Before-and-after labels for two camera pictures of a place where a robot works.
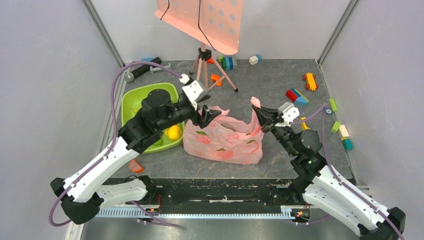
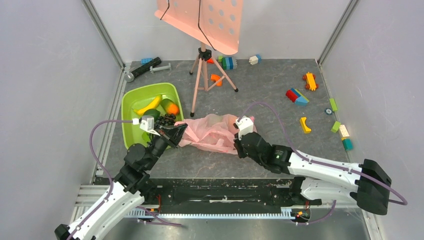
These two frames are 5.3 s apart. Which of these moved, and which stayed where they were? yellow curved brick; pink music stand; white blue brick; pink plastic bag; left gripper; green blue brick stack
Moved: left gripper; pink plastic bag
Stayed: green blue brick stack; pink music stand; yellow curved brick; white blue brick
